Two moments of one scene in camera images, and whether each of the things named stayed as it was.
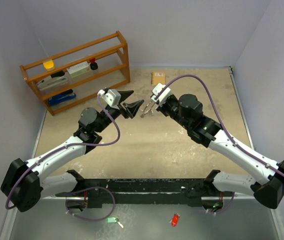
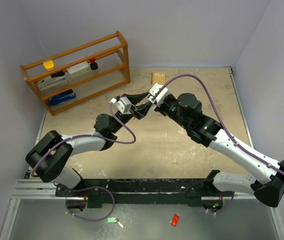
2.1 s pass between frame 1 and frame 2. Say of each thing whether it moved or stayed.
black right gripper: stayed
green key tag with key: stayed
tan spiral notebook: stayed
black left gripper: moved
